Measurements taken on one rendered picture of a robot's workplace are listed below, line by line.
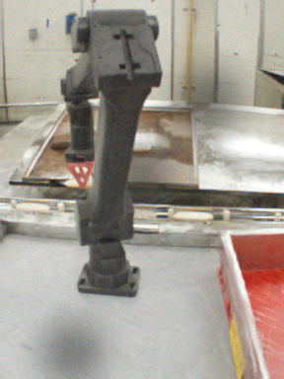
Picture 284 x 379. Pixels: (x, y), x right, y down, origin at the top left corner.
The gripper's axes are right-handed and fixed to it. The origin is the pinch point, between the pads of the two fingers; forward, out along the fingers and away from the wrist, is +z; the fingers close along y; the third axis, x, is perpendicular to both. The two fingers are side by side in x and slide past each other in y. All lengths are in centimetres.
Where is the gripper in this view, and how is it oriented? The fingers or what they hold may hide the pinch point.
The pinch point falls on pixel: (84, 181)
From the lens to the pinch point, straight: 94.3
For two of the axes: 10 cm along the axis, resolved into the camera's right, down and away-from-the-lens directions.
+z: -0.1, 8.9, 4.5
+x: -10.0, -0.5, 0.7
